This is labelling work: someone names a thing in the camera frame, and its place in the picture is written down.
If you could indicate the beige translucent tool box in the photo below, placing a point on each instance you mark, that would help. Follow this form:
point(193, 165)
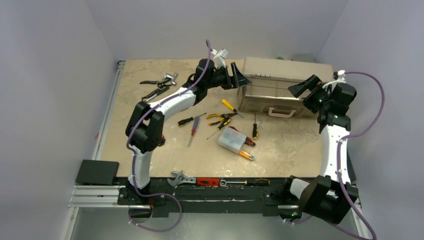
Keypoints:
point(268, 94)

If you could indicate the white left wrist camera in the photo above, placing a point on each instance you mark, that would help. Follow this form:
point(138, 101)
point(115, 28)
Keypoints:
point(219, 57)

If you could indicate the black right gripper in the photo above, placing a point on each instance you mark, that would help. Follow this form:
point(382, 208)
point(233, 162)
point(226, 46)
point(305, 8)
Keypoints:
point(311, 88)

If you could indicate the orange handled tool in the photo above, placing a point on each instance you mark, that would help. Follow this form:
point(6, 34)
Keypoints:
point(246, 155)

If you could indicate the black handled pliers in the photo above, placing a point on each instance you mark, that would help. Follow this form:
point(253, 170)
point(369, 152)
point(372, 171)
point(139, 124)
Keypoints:
point(153, 82)

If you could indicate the silver adjustable wrench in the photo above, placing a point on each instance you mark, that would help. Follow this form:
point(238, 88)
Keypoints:
point(180, 178)

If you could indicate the black yellow stubby screwdriver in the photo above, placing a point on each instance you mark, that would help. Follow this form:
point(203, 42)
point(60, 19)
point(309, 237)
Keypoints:
point(187, 120)

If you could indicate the translucent white parts box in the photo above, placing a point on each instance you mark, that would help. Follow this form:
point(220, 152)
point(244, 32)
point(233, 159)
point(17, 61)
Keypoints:
point(232, 140)

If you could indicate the thin yellow black screwdriver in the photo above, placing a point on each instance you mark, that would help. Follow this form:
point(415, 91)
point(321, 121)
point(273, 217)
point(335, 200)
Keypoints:
point(224, 121)

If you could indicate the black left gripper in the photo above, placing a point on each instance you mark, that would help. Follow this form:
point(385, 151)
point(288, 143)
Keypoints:
point(240, 80)

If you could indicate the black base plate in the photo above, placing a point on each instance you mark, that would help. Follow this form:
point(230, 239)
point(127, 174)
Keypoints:
point(158, 199)

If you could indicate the red blue screwdriver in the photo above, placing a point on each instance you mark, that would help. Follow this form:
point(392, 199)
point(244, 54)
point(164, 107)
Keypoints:
point(193, 130)

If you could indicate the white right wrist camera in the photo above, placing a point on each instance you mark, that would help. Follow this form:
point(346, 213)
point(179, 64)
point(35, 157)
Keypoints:
point(339, 76)

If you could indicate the black box on rail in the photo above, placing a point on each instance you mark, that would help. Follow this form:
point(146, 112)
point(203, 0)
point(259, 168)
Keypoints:
point(97, 173)

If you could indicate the black long nose pliers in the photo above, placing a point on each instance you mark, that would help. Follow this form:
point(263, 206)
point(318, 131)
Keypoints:
point(155, 93)

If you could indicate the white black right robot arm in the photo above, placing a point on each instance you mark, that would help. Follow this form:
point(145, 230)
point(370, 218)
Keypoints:
point(329, 195)

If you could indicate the yellow black short screwdriver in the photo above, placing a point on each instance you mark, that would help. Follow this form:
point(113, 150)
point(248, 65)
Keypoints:
point(231, 107)

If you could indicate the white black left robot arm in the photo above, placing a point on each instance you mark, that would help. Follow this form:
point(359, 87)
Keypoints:
point(145, 127)

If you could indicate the red black utility knife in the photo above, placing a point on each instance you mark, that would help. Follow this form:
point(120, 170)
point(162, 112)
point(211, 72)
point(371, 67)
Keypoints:
point(248, 141)

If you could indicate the red handled ratchet tool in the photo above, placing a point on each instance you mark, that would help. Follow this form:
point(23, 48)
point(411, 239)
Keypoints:
point(210, 182)

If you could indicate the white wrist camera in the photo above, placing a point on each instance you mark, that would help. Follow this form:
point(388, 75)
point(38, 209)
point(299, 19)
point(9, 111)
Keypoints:
point(339, 76)
point(219, 57)

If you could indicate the grey plastic case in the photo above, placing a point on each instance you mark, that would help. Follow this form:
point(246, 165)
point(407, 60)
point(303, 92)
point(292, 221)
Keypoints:
point(307, 58)

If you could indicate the yellow black screwdriver near box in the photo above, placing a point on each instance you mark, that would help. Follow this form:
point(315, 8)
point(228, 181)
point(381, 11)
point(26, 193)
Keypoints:
point(255, 133)

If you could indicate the yellow handled pliers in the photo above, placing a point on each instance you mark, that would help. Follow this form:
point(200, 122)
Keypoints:
point(220, 116)

